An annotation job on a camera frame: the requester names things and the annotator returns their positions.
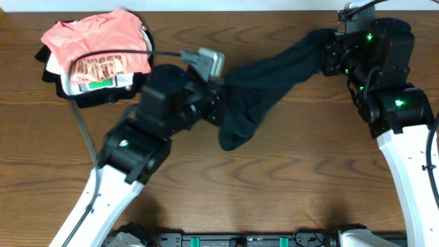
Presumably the black garment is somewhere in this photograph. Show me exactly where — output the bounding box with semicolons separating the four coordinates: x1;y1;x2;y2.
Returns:
218;28;335;151

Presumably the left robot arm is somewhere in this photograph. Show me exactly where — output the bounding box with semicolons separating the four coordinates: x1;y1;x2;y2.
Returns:
51;64;223;246

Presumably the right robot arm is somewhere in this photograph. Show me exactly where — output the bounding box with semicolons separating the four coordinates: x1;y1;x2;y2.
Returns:
323;18;438;246

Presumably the white folded t-shirt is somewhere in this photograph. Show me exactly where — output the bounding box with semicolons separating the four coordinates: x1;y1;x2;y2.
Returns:
45;27;154;97

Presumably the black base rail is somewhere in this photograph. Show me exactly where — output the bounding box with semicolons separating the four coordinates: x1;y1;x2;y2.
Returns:
102;232;409;247

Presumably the left black cable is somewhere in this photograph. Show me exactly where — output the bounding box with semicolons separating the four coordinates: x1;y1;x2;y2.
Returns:
61;49;182;247

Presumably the black cable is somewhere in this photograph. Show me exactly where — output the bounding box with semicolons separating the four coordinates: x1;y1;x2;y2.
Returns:
344;0;439;207
61;49;182;247

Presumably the right black cable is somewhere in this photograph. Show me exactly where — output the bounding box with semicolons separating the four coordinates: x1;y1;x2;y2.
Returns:
344;0;439;207

